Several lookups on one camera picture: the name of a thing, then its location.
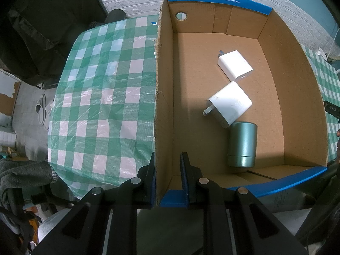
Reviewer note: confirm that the white electric kettle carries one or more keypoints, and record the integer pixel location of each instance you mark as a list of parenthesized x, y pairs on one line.
[(320, 51)]

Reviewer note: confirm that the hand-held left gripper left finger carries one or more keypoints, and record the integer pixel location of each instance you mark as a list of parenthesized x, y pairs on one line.
[(152, 180)]

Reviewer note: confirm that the small white wall charger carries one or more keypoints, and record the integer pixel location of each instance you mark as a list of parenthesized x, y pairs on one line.
[(235, 65)]

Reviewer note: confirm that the grey fleece cloth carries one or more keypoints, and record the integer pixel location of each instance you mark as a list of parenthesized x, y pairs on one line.
[(24, 176)]

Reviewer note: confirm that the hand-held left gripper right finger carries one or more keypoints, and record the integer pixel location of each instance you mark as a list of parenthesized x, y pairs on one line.
[(186, 180)]

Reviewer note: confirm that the green checkered tablecloth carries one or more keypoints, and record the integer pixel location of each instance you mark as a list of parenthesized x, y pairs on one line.
[(101, 98)]

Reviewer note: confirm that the blue cardboard box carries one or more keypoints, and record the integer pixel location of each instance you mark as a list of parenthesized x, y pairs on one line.
[(202, 71)]

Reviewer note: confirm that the teal metal cylinder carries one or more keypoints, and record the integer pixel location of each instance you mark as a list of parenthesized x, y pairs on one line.
[(241, 146)]

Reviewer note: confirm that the large white wall charger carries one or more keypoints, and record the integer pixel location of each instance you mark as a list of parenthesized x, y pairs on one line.
[(231, 103)]

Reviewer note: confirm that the white slipper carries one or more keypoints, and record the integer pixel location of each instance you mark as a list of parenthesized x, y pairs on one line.
[(41, 110)]

